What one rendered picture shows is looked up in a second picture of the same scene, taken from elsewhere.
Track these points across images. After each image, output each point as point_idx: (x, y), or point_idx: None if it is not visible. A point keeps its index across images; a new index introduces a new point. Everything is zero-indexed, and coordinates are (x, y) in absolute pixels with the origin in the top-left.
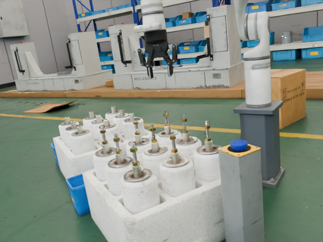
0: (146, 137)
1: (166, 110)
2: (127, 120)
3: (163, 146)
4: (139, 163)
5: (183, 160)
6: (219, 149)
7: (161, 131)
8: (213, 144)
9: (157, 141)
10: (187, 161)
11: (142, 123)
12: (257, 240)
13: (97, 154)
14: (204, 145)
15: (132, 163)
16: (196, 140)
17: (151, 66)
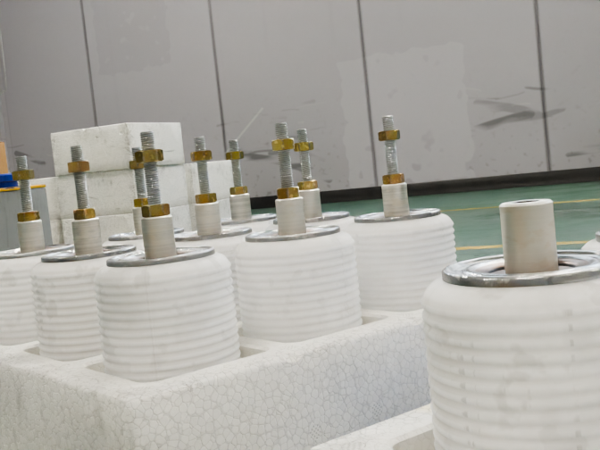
0: (387, 420)
1: (140, 137)
2: (580, 260)
3: (183, 237)
4: (229, 190)
5: (125, 236)
6: (43, 184)
7: (198, 252)
8: (6, 254)
9: (195, 204)
10: (115, 236)
11: (422, 311)
12: None
13: (417, 209)
14: (36, 251)
15: (246, 188)
16: (54, 253)
17: None
